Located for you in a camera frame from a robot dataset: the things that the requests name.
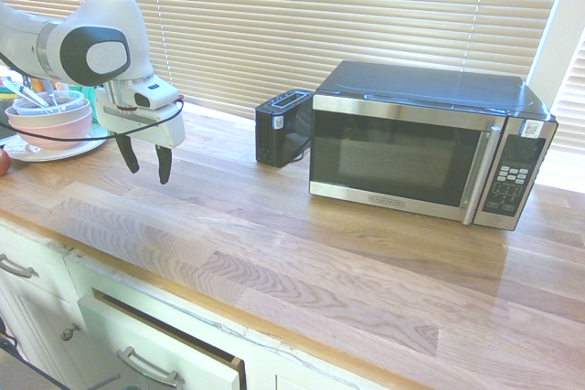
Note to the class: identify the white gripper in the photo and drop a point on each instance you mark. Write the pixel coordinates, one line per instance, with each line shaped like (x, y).
(151, 127)

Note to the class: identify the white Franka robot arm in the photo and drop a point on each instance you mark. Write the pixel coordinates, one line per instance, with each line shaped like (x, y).
(109, 15)

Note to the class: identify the black toaster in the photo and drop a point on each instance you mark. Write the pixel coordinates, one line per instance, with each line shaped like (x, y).
(274, 143)

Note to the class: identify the cream bowl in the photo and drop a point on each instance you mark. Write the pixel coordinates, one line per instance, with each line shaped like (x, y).
(68, 112)

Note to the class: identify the white plate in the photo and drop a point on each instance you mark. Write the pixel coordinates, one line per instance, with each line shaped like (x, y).
(55, 154)

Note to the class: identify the clear plastic container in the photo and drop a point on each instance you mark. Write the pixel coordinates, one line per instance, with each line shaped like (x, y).
(68, 98)

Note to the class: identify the pink bowl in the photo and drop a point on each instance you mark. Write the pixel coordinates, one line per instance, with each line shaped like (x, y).
(50, 134)

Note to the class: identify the orange box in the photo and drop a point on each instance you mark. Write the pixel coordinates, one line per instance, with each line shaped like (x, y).
(45, 85)

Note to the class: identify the metal utensil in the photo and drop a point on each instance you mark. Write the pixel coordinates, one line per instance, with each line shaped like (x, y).
(34, 98)

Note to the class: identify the red apple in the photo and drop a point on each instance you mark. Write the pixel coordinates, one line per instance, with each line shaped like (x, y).
(3, 163)

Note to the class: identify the silver cabinet knob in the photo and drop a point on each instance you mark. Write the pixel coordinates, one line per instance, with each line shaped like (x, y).
(70, 332)

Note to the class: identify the white open drawer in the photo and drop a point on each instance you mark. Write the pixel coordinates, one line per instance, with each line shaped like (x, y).
(151, 349)

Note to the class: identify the wide window blinds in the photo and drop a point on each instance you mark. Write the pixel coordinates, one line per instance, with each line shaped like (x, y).
(320, 20)

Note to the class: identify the stainless steel microwave oven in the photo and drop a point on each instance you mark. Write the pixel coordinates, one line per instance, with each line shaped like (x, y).
(393, 157)

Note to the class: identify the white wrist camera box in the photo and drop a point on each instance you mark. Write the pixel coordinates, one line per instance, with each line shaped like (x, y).
(155, 94)

